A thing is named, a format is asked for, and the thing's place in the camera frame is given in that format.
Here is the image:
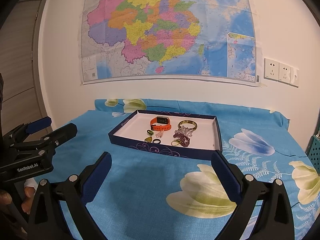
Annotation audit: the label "tortoiseshell bangle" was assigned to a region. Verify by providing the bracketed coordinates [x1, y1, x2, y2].
[178, 120, 198, 131]

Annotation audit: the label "wall map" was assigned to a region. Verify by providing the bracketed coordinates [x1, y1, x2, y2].
[79, 0, 261, 86]

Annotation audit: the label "white wall sockets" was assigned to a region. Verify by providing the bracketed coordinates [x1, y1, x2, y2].
[264, 58, 300, 87]

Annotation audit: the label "wooden door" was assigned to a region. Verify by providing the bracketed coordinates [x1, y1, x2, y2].
[1, 0, 48, 133]

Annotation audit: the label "clear crystal bead bracelet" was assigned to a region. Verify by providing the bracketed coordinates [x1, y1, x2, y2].
[172, 126, 194, 139]

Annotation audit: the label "dark red lace choker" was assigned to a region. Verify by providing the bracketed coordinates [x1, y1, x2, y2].
[173, 133, 190, 147]

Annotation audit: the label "left hand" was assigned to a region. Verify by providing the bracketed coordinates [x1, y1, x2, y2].
[1, 178, 38, 215]

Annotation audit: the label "yellow bead charm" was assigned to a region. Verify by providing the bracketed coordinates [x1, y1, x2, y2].
[144, 137, 152, 142]

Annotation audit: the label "dark blue jewelry tray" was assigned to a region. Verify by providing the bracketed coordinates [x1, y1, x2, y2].
[108, 110, 222, 160]

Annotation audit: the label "teal plastic basket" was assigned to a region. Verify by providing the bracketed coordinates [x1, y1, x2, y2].
[306, 132, 320, 173]

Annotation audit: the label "orange smart watch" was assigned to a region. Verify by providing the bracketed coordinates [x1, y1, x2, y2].
[150, 116, 171, 132]

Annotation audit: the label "green pendant keychain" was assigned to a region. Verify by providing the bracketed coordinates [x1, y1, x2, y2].
[146, 129, 154, 136]

